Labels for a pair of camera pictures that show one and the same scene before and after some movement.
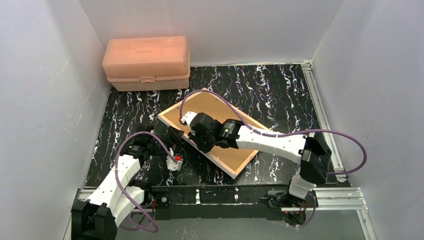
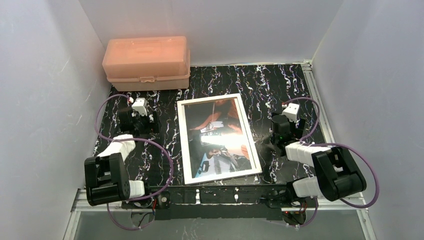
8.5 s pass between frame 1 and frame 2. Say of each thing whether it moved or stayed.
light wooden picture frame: moved
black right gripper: moved
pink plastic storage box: stayed
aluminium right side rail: stayed
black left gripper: moved
